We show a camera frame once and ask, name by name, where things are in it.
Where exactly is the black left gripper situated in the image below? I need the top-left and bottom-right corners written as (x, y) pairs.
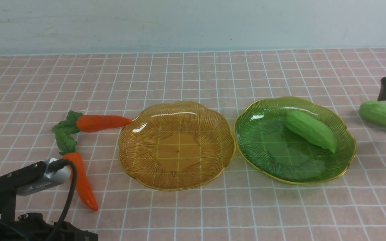
top-left (0, 162), bottom-right (99, 241)

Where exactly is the green toy gourd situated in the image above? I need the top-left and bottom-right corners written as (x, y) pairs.
top-left (285, 111), bottom-right (337, 153)
top-left (359, 100), bottom-right (386, 128)

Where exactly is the toy carrot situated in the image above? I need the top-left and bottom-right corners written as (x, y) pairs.
top-left (52, 111), bottom-right (132, 135)
top-left (55, 131), bottom-right (99, 212)

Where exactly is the green ribbed plastic plate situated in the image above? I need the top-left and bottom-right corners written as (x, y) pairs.
top-left (234, 96), bottom-right (357, 185)

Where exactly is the amber ribbed plastic plate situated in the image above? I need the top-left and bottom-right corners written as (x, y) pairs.
top-left (118, 101), bottom-right (236, 191)

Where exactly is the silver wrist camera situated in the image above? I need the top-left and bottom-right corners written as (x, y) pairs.
top-left (17, 158), bottom-right (71, 196)

